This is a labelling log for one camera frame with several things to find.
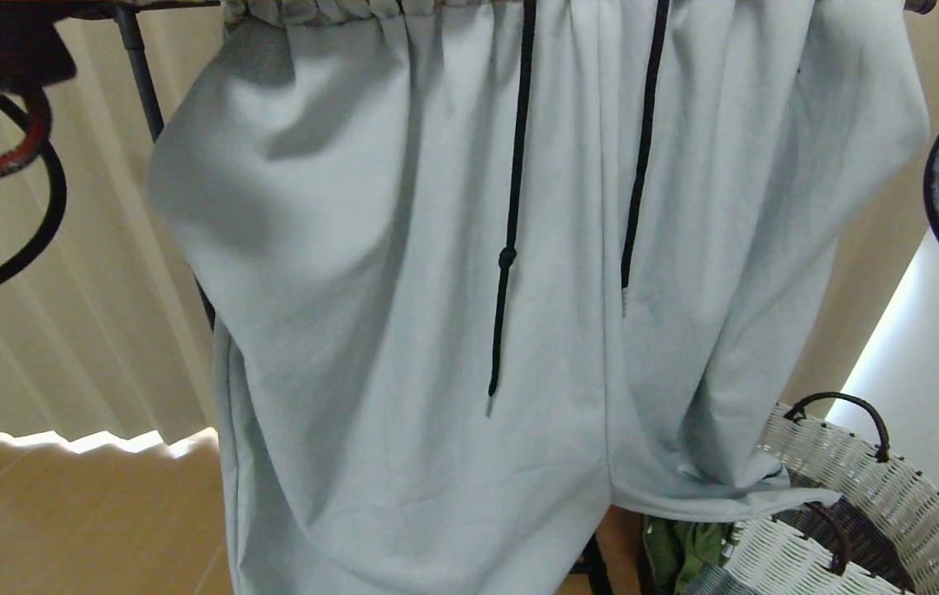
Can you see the pale grey shorts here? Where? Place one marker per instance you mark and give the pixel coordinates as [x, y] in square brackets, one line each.
[354, 248]

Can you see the white laundry basket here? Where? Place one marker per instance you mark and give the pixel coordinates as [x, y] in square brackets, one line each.
[891, 496]

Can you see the beige curtain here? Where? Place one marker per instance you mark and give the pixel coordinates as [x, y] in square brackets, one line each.
[106, 330]

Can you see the green garment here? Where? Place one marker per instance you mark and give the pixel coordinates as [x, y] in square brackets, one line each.
[684, 554]

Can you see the black clothes rack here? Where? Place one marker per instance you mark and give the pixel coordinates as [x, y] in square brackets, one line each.
[144, 74]

